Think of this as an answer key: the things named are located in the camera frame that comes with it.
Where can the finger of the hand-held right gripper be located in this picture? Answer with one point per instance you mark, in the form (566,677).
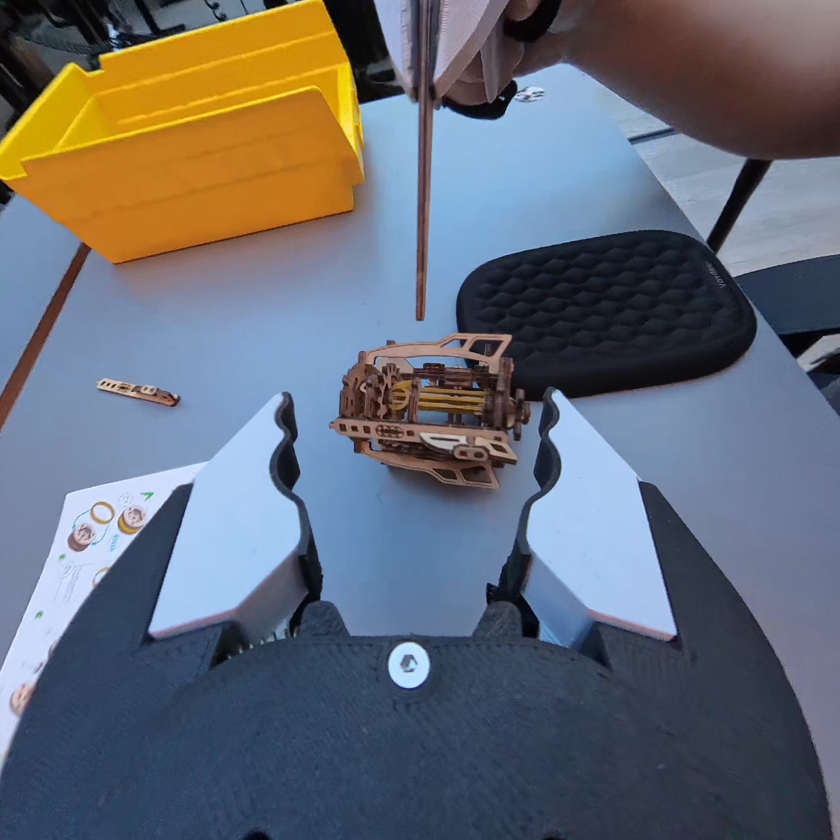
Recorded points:
(459,39)
(400,33)

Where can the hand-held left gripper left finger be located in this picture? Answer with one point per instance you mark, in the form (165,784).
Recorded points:
(229,525)

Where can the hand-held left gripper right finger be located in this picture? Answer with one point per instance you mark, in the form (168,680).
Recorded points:
(590,525)

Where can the thin wooden model panel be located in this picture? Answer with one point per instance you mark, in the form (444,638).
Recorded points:
(424,197)

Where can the wooden mechanical car model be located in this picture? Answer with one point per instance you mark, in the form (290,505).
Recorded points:
(420,426)

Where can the person's right forearm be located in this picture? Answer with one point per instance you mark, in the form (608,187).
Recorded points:
(722,65)

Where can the person's right hand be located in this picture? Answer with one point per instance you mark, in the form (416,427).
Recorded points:
(571,46)

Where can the illustrated instruction booklet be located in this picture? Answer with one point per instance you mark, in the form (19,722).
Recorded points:
(79,525)

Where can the small wooden strip part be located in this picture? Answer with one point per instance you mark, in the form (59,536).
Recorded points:
(138,392)

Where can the black honeycomb cushion pad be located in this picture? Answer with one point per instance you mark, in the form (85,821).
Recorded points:
(604,315)

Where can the yellow plastic storage bin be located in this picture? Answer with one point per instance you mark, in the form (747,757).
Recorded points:
(197,197)

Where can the black office chair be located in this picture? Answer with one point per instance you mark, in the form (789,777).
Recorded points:
(787,295)

